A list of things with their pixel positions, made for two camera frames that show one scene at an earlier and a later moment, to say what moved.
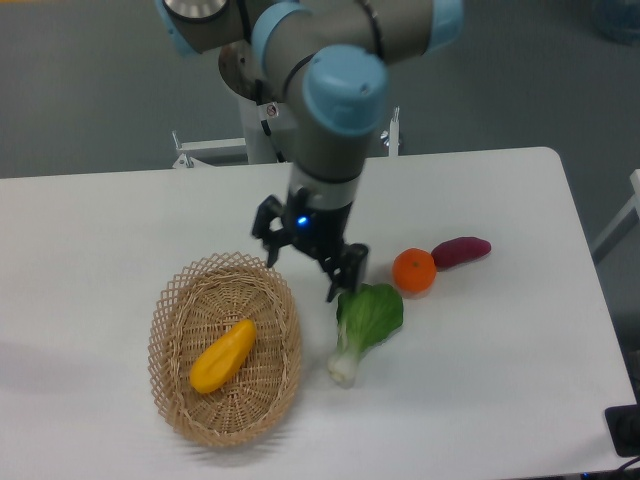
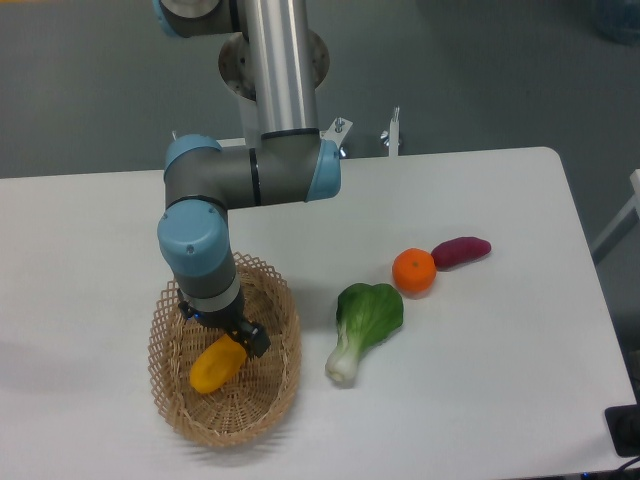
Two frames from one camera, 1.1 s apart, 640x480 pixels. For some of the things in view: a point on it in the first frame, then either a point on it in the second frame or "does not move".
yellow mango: x=222 y=358 does not move
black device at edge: x=623 y=424 does not move
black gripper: x=322 y=231 -> x=225 y=319
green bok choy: x=364 y=318 does not move
